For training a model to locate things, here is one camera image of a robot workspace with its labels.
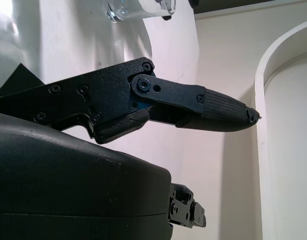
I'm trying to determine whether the clear glass cup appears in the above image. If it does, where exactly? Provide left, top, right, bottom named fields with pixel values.
left=107, top=0, right=177, bottom=24

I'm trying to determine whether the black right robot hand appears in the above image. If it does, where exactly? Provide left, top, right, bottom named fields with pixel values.
left=0, top=56, right=262, bottom=240

